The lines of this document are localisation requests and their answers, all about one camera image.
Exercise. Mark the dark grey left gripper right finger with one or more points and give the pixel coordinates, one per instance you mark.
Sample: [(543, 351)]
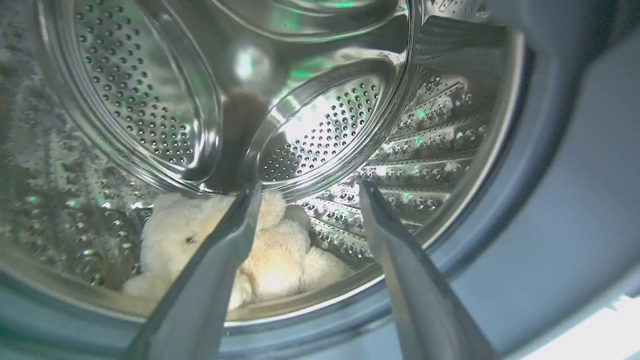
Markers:
[(425, 300)]

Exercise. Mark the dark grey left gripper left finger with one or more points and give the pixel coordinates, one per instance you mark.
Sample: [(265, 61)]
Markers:
[(200, 300)]

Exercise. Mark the cream plush teddy bear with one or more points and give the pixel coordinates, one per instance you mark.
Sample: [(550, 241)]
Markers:
[(280, 260)]

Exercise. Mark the white washing machine body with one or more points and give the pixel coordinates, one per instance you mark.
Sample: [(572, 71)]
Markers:
[(600, 332)]

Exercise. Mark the stainless steel washing machine drum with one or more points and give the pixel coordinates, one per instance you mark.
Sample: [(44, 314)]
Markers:
[(250, 100)]

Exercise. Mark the grey rubber door gasket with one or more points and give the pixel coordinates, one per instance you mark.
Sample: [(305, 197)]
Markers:
[(550, 200)]

